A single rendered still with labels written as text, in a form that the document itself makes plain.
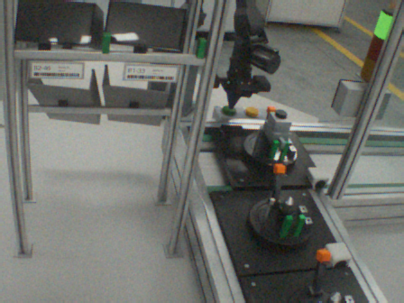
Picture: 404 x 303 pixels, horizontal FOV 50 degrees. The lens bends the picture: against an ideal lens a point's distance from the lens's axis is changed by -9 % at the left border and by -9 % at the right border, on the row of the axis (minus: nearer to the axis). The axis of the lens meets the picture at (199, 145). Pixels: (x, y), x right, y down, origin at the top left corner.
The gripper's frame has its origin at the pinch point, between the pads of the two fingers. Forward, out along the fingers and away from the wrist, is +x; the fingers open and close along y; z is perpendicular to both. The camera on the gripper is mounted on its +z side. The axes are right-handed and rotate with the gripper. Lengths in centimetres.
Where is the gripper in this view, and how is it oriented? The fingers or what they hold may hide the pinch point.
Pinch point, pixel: (233, 97)
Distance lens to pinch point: 131.1
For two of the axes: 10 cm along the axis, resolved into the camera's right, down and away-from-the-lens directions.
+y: 9.6, 0.2, 2.6
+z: 2.0, 5.8, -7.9
